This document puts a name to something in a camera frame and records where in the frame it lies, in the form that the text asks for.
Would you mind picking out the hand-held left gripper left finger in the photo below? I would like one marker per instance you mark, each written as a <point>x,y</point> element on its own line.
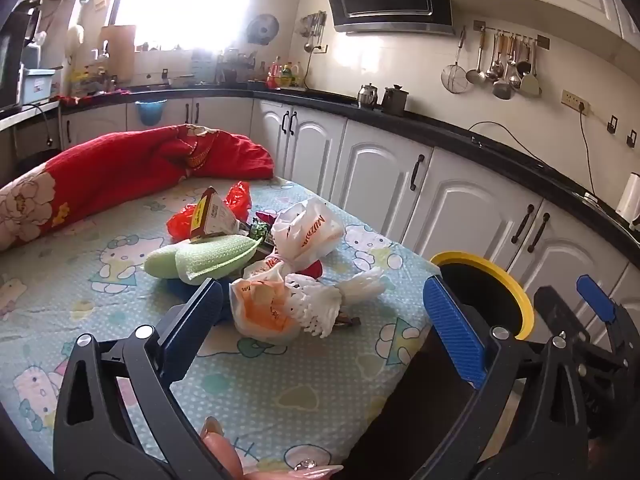
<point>192,330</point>

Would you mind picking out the round wall vent fan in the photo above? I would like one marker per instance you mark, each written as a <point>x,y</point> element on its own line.
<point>262,29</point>

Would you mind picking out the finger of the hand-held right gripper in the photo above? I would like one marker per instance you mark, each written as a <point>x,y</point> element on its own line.
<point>595,300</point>
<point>550,310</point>

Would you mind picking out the dark lidded canister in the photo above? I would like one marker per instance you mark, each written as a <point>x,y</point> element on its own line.
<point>395,101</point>

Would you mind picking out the green black foil wrapper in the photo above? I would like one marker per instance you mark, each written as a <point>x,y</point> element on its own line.
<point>261,230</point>

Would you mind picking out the metal pan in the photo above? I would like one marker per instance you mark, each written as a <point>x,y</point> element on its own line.
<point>181,81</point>

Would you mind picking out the white side table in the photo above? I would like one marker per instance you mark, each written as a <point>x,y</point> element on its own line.
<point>25,112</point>

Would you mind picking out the black wall hook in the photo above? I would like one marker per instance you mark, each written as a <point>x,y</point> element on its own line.
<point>611,124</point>
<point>632,139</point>

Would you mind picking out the beige wall outlet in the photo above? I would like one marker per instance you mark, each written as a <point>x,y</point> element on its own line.
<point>574,101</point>

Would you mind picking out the small wall socket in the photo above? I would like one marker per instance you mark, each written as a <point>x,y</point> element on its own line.
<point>321,49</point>

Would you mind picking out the white lower kitchen cabinets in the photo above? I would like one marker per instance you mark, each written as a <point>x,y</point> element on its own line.
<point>375,170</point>

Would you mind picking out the white electric kettle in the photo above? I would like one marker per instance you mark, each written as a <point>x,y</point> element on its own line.
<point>630,202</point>

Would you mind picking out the grey knife rack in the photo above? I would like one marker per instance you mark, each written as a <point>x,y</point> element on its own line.
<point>202,66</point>

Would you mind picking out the pale green spatula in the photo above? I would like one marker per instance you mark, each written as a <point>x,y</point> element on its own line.
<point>530,85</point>

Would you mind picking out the person's left hand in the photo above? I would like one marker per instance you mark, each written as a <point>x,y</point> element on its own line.
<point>225,455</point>

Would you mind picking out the yellow green packet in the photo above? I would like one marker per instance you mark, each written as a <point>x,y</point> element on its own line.
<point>87,82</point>

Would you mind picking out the blue hanging plastic bin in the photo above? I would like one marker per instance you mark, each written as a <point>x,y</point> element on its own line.
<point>150,114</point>

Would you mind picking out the red counter cloth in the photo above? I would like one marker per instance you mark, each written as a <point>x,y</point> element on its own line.
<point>90,96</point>

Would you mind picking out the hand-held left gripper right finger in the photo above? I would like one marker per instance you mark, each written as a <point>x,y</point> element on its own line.
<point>455,330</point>

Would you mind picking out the black microwave oven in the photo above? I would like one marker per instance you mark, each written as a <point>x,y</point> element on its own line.
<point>15,60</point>

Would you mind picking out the red plastic bag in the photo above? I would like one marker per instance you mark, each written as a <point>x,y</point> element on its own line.
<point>182,222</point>

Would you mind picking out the black yellow-rimmed waste bin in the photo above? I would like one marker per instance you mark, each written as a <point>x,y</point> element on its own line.
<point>492,300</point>

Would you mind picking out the orange white plastic bag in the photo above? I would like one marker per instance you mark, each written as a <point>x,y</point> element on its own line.
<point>260,310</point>

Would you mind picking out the green yellow bottle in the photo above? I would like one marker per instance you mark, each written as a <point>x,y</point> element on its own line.
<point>285,77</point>

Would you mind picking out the metal faucet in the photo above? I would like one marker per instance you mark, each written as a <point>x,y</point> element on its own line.
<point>102,51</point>

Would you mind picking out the bright kitchen window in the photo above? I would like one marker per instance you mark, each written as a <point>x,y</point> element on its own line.
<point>200,0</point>

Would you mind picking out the black spice rack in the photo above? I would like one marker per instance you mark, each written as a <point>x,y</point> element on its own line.
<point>235,67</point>

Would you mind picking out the blue plastic storage box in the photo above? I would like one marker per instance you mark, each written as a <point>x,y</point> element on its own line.
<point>37,87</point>

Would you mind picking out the large steel ladle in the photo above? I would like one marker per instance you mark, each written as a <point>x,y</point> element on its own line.
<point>501,90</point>

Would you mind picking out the hanging kitchen tools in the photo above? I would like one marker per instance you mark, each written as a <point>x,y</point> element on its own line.
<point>312,27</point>

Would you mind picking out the red drink bottle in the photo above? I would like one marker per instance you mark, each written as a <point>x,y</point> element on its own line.
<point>273,79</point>

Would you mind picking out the white power adapter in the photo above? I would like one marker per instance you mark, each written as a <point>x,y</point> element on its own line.
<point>591,199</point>

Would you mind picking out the black ladle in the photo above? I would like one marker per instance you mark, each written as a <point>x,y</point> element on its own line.
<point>522,67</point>

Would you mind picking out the white foam net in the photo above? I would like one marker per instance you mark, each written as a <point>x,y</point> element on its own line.
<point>320,305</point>

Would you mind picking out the steel slotted spoon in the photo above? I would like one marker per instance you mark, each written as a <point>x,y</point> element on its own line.
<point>514,80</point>

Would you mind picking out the cooking oil bottle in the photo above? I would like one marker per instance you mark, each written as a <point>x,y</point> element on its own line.
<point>297,76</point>

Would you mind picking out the steel teapot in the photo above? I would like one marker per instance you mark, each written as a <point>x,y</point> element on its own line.
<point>367,97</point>

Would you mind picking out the wooden cutting board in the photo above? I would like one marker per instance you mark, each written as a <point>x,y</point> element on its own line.
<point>117,52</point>

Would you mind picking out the brown cardboard box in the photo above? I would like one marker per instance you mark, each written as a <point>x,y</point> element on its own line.
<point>215,215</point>

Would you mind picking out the red floral blanket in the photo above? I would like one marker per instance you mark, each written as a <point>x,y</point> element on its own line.
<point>100,170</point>

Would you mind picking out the black kitchen countertop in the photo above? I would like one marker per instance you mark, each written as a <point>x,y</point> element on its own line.
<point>450,125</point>

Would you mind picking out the cartoon cat bed sheet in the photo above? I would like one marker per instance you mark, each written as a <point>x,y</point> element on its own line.
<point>300,385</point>

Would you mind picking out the green dish cloth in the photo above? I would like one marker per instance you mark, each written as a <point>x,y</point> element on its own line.
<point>215,257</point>

